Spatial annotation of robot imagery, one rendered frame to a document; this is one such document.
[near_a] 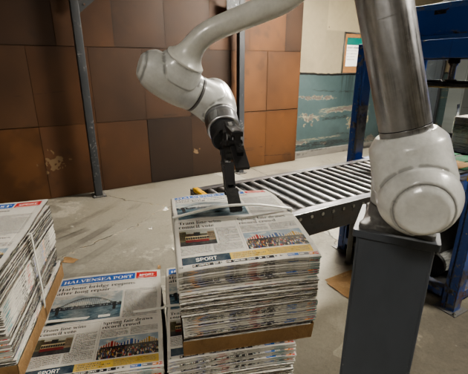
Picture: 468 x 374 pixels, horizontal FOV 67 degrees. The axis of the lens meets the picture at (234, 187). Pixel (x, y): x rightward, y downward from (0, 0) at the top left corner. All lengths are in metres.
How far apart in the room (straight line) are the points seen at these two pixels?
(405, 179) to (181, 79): 0.56
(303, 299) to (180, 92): 0.57
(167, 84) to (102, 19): 3.44
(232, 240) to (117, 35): 3.78
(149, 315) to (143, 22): 3.81
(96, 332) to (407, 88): 0.84
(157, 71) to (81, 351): 0.65
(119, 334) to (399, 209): 0.66
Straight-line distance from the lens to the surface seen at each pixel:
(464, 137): 3.12
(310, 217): 1.61
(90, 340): 0.92
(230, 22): 0.93
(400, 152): 0.74
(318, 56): 5.85
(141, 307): 0.98
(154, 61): 0.92
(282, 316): 0.80
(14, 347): 0.83
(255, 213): 0.85
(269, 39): 5.18
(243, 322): 0.78
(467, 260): 2.46
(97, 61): 4.30
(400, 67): 0.75
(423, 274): 1.04
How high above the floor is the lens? 1.41
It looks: 19 degrees down
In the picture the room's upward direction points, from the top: straight up
